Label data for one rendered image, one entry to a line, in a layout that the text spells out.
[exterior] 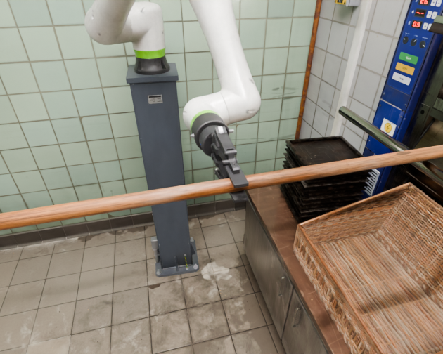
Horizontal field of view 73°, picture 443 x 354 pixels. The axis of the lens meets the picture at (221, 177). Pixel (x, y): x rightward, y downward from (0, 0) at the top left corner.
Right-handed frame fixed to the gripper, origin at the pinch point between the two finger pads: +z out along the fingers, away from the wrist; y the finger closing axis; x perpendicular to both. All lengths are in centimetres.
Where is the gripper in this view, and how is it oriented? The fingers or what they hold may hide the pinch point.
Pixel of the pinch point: (236, 182)
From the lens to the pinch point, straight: 62.2
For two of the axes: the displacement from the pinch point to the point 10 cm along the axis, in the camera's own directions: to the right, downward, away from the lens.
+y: 0.0, 8.1, 5.8
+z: 2.6, 5.6, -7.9
